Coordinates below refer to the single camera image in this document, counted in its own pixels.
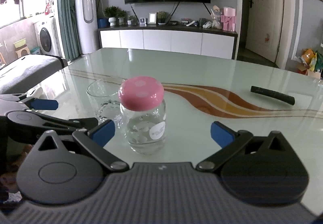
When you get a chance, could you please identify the potted plant in white pot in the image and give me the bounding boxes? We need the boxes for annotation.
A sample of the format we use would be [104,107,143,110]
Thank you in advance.
[104,6,119,27]

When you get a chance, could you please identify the wrapped doll bouquet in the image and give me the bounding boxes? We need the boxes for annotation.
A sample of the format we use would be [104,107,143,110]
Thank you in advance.
[210,5,223,29]

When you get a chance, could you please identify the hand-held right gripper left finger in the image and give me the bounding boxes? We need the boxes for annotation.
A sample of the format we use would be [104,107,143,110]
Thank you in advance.
[26,120,130,173]

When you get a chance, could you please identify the pink spotted bottle cap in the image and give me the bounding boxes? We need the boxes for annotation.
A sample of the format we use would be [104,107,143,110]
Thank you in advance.
[119,76,165,116]

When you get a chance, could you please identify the stack of small boxes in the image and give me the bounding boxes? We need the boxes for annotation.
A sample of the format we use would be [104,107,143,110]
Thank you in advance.
[180,18,199,27]

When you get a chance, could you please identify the pile of snack bags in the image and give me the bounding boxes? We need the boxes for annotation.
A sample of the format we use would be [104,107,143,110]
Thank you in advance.
[295,48,323,79]

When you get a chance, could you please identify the pink gift box with bow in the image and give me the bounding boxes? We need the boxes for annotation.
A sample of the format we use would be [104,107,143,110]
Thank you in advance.
[221,7,237,32]

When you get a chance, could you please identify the black remote control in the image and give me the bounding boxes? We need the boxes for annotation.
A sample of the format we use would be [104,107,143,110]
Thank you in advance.
[250,85,296,107]

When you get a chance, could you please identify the small potted plant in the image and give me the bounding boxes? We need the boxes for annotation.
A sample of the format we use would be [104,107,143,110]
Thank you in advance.
[116,10,127,26]

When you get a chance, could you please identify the small grey bottles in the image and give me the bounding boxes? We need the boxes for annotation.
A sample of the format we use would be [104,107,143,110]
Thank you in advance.
[198,17,212,29]

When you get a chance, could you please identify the white television cabinet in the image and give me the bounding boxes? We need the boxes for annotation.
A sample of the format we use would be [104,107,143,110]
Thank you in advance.
[98,24,239,60]

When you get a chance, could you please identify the clear glass bottle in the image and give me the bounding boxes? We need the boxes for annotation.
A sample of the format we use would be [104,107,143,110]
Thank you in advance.
[120,99,167,155]

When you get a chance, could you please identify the green curtain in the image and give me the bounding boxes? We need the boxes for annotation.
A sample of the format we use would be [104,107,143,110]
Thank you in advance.
[57,0,83,61]

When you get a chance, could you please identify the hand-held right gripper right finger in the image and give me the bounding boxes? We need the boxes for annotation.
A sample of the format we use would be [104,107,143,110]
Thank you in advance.
[195,121,301,173]

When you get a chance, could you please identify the white washing machine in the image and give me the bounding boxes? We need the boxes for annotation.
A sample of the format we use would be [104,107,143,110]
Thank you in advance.
[34,16,62,57]

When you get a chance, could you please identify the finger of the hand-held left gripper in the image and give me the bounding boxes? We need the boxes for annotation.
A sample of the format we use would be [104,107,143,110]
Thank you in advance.
[15,93,59,111]
[5,110,99,145]

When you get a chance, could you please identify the clear glass cup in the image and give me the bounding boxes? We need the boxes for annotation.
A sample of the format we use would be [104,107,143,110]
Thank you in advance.
[86,78,127,130]

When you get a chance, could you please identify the small stool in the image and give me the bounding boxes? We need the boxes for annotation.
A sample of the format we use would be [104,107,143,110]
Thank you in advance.
[15,46,31,58]

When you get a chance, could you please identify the white room door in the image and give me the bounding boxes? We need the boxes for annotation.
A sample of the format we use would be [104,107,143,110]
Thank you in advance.
[248,0,285,63]

